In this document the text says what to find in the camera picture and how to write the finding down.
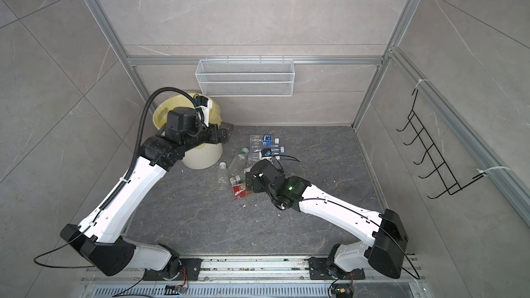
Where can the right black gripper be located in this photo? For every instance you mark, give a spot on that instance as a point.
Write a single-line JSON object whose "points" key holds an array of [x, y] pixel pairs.
{"points": [[256, 185]]}

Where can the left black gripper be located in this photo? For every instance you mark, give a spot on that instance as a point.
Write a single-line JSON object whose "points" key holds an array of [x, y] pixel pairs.
{"points": [[222, 132]]}

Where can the clear bottle white printed label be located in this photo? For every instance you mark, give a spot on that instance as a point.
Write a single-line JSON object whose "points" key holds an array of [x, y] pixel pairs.
{"points": [[237, 181]]}

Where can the red yellow label bottle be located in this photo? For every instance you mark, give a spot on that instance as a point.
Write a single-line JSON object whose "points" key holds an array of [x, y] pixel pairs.
{"points": [[239, 191]]}

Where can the slim clear bottle white cap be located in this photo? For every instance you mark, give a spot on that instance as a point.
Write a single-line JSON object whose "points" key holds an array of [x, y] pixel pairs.
{"points": [[223, 176]]}

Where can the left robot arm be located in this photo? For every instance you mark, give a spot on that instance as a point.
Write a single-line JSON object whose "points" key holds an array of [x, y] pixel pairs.
{"points": [[98, 237]]}

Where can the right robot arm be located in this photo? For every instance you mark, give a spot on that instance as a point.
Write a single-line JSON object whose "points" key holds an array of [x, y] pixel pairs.
{"points": [[382, 239]]}

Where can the white ribbed trash bin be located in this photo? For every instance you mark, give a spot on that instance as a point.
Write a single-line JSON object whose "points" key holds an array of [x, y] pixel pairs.
{"points": [[200, 157]]}

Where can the Pocari Sweat clear bottle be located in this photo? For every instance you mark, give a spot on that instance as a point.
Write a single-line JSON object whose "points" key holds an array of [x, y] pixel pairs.
{"points": [[253, 158]]}

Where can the clear crushed bottle blue cap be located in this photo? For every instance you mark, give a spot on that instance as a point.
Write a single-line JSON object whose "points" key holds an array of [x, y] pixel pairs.
{"points": [[275, 148]]}

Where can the clear bottle blue label top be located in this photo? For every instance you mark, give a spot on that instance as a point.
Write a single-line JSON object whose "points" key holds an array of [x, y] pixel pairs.
{"points": [[264, 140]]}

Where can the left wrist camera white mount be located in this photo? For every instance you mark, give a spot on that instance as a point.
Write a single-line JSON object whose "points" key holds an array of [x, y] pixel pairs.
{"points": [[204, 105]]}

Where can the white wire mesh basket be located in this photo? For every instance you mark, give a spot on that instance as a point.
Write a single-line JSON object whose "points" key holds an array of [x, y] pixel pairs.
{"points": [[246, 77]]}

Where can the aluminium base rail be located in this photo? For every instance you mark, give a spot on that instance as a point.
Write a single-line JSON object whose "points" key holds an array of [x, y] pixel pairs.
{"points": [[256, 276]]}

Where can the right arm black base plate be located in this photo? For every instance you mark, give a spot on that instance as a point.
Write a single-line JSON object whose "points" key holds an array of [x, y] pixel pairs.
{"points": [[322, 269]]}

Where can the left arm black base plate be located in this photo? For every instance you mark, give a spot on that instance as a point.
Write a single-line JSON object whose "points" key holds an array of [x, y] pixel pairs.
{"points": [[176, 270]]}

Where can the black wire hook rack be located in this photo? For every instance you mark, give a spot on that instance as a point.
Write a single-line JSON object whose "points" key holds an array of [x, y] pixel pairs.
{"points": [[432, 155]]}

